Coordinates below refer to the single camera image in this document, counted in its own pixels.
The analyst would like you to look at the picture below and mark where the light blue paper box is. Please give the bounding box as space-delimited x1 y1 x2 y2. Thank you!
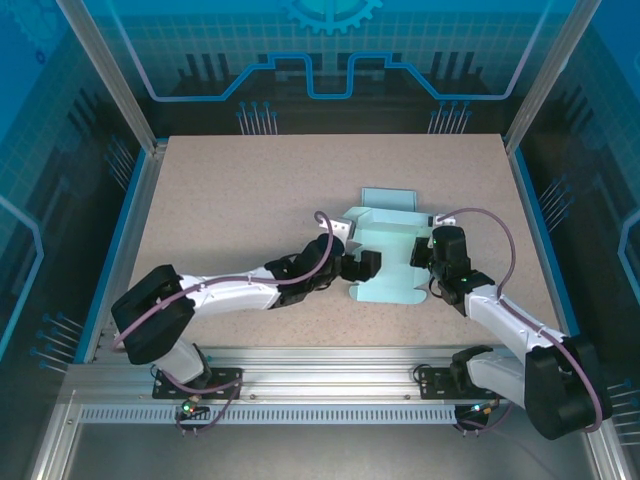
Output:
359 187 419 214
341 207 432 305

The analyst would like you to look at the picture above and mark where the blue table edge strip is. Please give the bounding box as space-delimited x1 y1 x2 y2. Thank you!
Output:
508 147 591 364
73 149 149 364

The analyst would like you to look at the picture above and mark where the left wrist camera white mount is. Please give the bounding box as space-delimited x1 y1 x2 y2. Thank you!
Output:
326 218 357 245

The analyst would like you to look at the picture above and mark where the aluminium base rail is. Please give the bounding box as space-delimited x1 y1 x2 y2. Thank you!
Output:
64 346 597 407

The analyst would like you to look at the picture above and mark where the slotted grey cable duct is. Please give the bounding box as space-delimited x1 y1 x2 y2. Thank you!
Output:
78 405 461 426

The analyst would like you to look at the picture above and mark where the aluminium table side rail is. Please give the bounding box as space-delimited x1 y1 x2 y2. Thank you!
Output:
82 141 170 364

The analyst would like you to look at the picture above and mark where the aluminium frame post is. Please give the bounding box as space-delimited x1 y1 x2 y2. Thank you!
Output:
53 0 171 156
502 0 604 156

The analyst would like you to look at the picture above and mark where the aluminium lower frame rail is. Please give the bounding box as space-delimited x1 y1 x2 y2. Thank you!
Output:
592 429 634 480
27 389 84 480

